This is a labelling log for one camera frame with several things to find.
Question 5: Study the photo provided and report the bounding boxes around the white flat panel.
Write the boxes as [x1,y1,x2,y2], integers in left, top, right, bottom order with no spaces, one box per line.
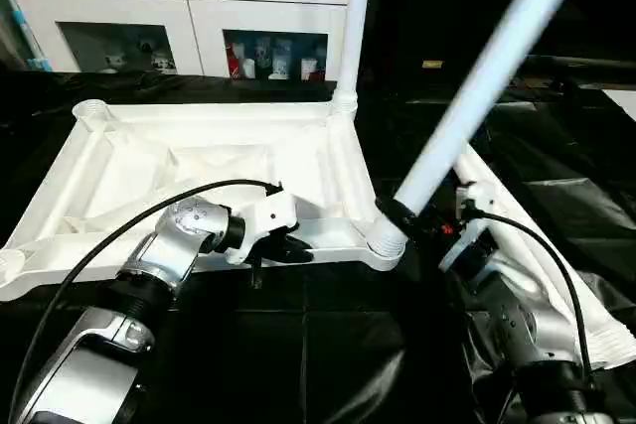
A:
[600,87,636,123]

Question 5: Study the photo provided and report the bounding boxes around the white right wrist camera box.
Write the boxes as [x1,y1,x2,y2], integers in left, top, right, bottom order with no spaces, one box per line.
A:
[437,180,500,278]

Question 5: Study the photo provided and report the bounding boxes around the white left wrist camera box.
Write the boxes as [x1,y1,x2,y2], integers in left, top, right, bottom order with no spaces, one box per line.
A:
[223,190,300,267]

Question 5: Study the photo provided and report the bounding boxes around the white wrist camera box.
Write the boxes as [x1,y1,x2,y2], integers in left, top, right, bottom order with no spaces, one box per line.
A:
[223,190,300,267]
[437,180,500,278]

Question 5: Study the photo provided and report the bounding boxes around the white glass-door cabinet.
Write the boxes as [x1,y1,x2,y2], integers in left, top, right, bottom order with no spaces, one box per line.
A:
[5,0,375,84]

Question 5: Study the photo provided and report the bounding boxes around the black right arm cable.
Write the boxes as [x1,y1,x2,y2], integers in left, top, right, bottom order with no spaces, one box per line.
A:
[459,208,589,377]

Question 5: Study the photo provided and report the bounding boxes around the black plastic mat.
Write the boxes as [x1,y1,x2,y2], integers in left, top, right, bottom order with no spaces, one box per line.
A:
[0,67,636,424]

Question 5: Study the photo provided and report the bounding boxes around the white plastic table top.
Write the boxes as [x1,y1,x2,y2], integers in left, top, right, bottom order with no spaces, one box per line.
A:
[0,96,409,304]

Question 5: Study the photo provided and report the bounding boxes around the dark horizontal rail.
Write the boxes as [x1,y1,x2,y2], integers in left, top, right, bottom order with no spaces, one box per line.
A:
[517,53,636,75]

